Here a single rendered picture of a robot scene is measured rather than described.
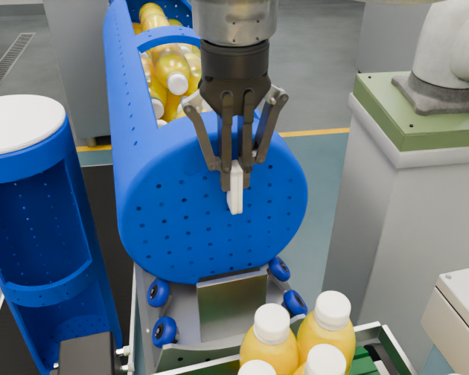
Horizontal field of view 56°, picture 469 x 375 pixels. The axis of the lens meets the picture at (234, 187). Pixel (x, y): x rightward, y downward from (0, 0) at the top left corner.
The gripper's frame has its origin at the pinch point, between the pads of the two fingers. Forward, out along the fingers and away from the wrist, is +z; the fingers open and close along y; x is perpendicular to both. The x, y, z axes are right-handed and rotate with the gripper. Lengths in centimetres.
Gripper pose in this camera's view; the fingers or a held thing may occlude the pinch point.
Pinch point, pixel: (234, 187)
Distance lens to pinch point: 59.9
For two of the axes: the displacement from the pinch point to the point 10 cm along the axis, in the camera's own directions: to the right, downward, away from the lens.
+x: -2.5, -5.7, 7.8
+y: 9.7, -1.5, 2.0
